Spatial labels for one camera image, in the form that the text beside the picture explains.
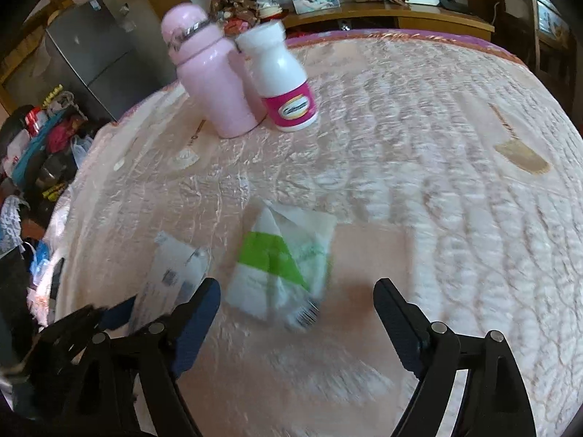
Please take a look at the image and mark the wooden shelf rack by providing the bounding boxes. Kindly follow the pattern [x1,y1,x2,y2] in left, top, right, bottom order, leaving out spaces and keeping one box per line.
[496,0,575,85]

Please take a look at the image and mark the white pill bottle magenta label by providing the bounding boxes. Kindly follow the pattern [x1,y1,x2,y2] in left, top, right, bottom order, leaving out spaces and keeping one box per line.
[235,20,318,132]

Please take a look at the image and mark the pink thermos bottle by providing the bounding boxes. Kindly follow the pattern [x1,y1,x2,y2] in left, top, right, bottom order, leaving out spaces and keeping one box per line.
[161,3,267,138]

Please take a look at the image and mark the white green tissue pack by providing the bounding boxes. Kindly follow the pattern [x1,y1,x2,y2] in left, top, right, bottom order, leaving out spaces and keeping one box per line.
[226,201,337,330]

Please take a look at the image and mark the grey refrigerator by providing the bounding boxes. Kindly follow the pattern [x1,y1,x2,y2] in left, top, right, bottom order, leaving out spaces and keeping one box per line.
[46,0,176,121]

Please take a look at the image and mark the white blue medicine box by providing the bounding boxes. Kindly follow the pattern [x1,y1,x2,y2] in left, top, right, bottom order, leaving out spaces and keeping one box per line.
[129,232,210,334]

